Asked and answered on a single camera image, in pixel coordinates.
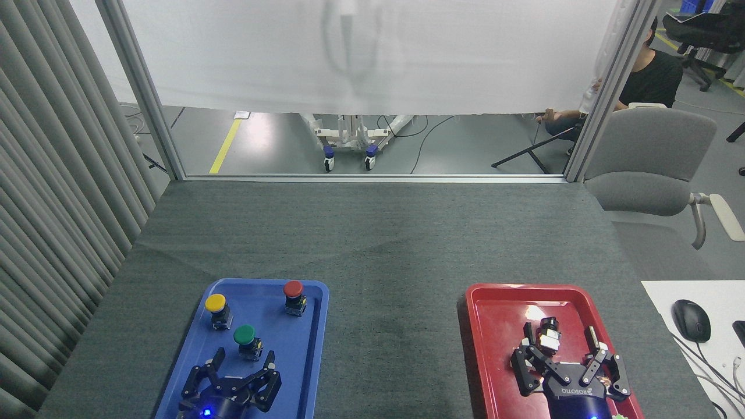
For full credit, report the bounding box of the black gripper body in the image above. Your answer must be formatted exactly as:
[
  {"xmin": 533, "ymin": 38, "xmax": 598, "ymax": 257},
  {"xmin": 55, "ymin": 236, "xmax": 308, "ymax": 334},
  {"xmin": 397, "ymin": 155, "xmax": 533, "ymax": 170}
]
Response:
[
  {"xmin": 546, "ymin": 365, "xmax": 615, "ymax": 419},
  {"xmin": 195, "ymin": 378, "xmax": 260, "ymax": 419}
]

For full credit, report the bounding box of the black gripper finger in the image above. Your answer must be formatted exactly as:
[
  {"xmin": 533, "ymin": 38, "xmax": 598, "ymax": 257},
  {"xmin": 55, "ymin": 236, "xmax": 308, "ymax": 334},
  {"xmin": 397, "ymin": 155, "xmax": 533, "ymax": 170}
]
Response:
[
  {"xmin": 249, "ymin": 350, "xmax": 283, "ymax": 413},
  {"xmin": 511, "ymin": 322, "xmax": 562, "ymax": 397},
  {"xmin": 587, "ymin": 326, "xmax": 631, "ymax": 402},
  {"xmin": 178, "ymin": 347, "xmax": 226, "ymax": 411}
]

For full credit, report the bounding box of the green push button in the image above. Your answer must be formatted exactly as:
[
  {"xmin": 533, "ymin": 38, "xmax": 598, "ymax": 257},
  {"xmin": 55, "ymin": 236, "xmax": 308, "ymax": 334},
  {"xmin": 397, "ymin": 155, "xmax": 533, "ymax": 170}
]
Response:
[{"xmin": 233, "ymin": 324, "xmax": 264, "ymax": 362}]

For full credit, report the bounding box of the yellow push button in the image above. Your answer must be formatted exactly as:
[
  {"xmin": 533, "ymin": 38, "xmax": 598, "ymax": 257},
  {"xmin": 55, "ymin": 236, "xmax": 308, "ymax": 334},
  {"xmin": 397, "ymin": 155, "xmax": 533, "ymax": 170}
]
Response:
[{"xmin": 204, "ymin": 293, "xmax": 235, "ymax": 331}]

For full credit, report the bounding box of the red push button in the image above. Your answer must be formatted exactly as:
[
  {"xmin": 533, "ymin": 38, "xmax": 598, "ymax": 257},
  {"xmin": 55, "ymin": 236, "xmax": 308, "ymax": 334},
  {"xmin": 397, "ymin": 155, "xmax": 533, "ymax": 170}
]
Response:
[{"xmin": 283, "ymin": 280, "xmax": 308, "ymax": 317}]

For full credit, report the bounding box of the blue plastic tray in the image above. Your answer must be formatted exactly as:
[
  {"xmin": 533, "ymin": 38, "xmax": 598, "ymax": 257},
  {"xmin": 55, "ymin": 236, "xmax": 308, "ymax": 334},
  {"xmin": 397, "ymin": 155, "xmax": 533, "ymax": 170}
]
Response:
[{"xmin": 154, "ymin": 278, "xmax": 330, "ymax": 419}]

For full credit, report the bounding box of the red plastic tray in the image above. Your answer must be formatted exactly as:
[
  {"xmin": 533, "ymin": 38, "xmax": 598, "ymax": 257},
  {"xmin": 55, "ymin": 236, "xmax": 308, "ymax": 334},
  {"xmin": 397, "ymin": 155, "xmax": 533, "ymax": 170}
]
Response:
[{"xmin": 464, "ymin": 283, "xmax": 645, "ymax": 419}]

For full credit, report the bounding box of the black computer mouse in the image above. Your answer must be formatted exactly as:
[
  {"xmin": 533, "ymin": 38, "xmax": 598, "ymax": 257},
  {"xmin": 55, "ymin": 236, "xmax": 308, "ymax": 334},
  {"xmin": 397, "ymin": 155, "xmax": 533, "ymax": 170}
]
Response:
[{"xmin": 672, "ymin": 299, "xmax": 712, "ymax": 343}]

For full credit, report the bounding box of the white side table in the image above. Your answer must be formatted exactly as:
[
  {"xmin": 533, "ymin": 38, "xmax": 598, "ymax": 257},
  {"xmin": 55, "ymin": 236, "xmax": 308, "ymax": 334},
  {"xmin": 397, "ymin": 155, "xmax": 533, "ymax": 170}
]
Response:
[{"xmin": 641, "ymin": 280, "xmax": 745, "ymax": 419}]

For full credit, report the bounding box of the grey office chair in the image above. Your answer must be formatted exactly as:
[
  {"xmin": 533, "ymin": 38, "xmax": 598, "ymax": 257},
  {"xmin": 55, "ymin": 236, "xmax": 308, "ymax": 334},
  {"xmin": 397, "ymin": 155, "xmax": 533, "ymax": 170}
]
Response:
[{"xmin": 584, "ymin": 102, "xmax": 745, "ymax": 251}]

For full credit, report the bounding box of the black tripod stand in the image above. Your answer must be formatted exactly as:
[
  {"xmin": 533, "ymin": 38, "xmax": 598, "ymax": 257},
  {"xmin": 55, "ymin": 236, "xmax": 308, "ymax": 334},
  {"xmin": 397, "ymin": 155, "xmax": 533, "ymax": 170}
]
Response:
[{"xmin": 491, "ymin": 125, "xmax": 583, "ymax": 175}]

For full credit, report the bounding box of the yellow floor tape line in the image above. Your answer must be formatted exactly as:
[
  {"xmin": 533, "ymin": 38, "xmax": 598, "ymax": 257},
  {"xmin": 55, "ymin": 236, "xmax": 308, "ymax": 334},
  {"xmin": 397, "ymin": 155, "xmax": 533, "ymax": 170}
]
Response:
[{"xmin": 209, "ymin": 119, "xmax": 242, "ymax": 175}]

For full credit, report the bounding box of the grey pleated curtain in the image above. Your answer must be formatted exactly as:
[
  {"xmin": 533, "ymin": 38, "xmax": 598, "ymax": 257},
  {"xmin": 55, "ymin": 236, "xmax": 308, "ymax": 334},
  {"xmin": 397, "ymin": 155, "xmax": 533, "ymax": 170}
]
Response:
[{"xmin": 0, "ymin": 0, "xmax": 165, "ymax": 419}]

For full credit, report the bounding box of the white stand on wheels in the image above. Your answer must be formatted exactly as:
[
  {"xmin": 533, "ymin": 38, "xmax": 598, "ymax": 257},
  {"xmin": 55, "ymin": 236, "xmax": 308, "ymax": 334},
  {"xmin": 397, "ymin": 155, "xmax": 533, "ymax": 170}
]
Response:
[{"xmin": 300, "ymin": 113, "xmax": 415, "ymax": 173}]

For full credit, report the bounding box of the person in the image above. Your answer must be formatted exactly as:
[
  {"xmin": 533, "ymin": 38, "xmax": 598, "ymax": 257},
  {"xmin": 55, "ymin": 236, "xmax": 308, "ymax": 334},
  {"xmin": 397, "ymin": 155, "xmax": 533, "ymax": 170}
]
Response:
[{"xmin": 537, "ymin": 17, "xmax": 684, "ymax": 155}]

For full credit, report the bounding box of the white hanging sheet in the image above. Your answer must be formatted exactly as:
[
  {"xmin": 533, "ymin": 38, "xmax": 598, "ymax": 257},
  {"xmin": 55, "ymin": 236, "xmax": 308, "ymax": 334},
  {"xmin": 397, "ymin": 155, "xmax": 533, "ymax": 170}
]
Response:
[{"xmin": 119, "ymin": 0, "xmax": 638, "ymax": 116}]

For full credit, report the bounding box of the black office chair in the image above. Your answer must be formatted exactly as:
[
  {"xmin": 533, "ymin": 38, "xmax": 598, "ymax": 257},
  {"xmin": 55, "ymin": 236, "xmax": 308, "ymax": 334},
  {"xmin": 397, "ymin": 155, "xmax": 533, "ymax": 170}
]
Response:
[{"xmin": 662, "ymin": 0, "xmax": 745, "ymax": 93}]

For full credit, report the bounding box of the black white selector switch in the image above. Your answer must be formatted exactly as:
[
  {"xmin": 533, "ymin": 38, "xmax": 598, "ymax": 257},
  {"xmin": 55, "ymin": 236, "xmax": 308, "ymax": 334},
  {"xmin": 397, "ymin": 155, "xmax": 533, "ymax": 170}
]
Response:
[{"xmin": 535, "ymin": 317, "xmax": 563, "ymax": 356}]

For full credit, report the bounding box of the grey mouse cable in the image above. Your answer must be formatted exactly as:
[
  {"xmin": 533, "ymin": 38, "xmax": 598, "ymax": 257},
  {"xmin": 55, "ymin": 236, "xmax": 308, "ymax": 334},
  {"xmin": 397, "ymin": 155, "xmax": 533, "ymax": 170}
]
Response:
[{"xmin": 669, "ymin": 333, "xmax": 745, "ymax": 403}]

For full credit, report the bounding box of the silver table edge rail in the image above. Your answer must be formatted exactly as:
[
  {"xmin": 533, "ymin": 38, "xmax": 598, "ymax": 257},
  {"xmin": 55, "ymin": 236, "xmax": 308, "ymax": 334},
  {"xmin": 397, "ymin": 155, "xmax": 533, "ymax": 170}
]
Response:
[{"xmin": 175, "ymin": 173, "xmax": 568, "ymax": 184}]

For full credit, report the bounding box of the black floor cable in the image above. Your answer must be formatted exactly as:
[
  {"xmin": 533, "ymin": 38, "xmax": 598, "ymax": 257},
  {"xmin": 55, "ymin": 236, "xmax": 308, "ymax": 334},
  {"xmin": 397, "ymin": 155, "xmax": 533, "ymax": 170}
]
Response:
[{"xmin": 410, "ymin": 114, "xmax": 459, "ymax": 174}]

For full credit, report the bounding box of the silver frame post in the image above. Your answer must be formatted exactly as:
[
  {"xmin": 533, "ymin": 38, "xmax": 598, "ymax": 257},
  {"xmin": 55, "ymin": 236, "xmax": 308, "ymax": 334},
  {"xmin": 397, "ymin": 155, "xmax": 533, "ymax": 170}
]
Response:
[
  {"xmin": 563, "ymin": 0, "xmax": 664, "ymax": 184},
  {"xmin": 95, "ymin": 0, "xmax": 187, "ymax": 181}
]

